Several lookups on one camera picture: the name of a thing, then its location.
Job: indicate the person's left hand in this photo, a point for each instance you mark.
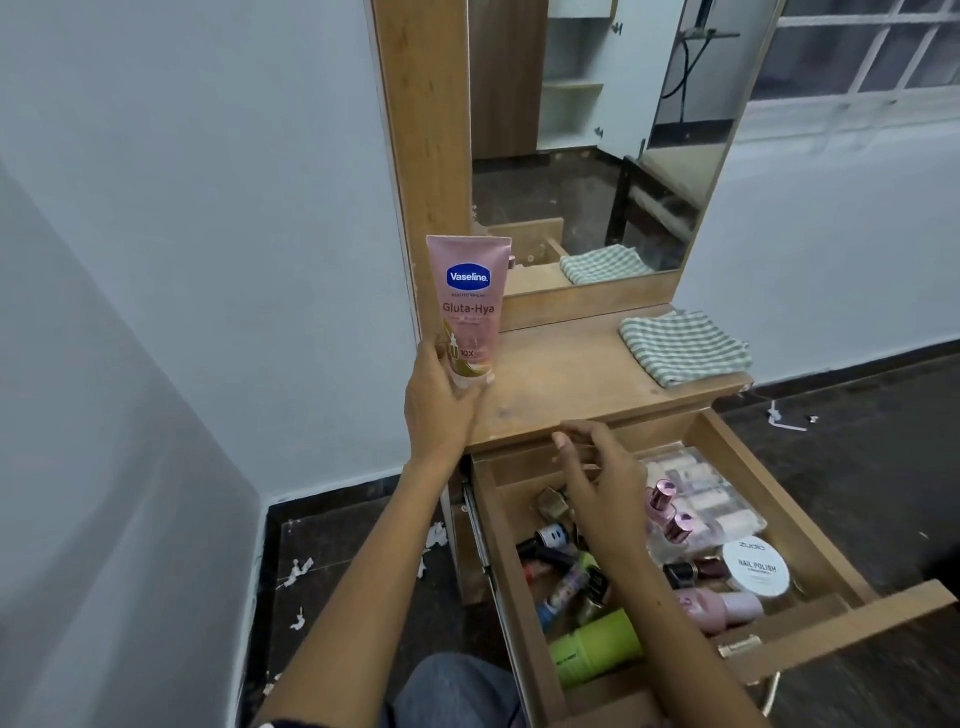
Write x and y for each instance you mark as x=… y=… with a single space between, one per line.
x=442 y=412

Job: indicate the person's right hand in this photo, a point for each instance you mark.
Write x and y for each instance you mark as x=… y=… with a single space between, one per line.
x=611 y=495

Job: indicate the clear perfume bottle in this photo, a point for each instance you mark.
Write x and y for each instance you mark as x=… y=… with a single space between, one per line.
x=664 y=496

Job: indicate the gold nail polish bottle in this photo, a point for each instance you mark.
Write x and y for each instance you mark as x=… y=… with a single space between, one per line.
x=551 y=504

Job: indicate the white capped nail polish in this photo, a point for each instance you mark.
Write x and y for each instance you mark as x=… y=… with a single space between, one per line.
x=553 y=538

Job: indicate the pink perfume bottle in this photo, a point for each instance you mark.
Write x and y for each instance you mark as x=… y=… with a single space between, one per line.
x=681 y=527

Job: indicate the clear box of mini bottles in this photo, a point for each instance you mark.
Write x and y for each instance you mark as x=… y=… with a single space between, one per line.
x=712 y=487

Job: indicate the maroon nail polish bottle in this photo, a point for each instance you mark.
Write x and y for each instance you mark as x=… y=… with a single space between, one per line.
x=694 y=574

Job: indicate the pink Vaseline lotion tube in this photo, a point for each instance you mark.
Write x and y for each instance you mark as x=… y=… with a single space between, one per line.
x=469 y=300

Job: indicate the green cylindrical stick container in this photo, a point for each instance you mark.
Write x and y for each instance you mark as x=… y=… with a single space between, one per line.
x=592 y=649

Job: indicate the pink bottle with white cap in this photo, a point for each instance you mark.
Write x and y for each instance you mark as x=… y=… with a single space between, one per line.
x=720 y=611

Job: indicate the white round jar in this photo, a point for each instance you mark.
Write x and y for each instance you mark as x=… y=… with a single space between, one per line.
x=756 y=568

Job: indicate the wooden drawer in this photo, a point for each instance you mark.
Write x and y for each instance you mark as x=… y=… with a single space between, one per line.
x=862 y=615

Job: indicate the person's right forearm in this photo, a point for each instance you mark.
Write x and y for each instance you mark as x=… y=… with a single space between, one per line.
x=675 y=645

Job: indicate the person's left forearm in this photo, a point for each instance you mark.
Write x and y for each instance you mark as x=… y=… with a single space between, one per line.
x=367 y=600

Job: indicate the person's grey jeans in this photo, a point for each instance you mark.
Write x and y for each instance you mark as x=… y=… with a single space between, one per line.
x=457 y=694

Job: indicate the torn white paper pile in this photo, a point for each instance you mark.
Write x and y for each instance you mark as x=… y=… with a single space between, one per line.
x=435 y=536

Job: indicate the wooden dressing table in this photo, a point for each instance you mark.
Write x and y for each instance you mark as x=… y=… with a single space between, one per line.
x=570 y=375

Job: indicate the green checked cloth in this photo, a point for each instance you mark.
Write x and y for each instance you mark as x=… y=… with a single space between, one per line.
x=682 y=345

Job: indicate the white paper scrap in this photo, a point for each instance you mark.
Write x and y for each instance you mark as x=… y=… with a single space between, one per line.
x=296 y=571
x=298 y=619
x=271 y=684

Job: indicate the dressing table mirror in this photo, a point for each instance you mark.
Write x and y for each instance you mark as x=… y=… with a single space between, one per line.
x=600 y=187

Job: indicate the white barred window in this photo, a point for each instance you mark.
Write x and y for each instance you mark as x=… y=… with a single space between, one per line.
x=825 y=112

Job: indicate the metal drawer rail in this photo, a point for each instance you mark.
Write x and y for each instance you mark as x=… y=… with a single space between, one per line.
x=476 y=525

